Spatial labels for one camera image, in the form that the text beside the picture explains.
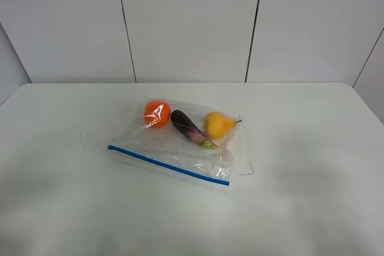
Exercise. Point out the orange fruit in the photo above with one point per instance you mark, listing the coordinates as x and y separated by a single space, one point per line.
156 114

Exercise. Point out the clear zip bag blue seal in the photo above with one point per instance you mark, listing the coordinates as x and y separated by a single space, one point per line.
167 148

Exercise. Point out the purple eggplant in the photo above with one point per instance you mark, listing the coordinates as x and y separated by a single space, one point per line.
187 128

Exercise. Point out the yellow pear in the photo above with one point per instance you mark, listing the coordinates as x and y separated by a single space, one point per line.
217 125

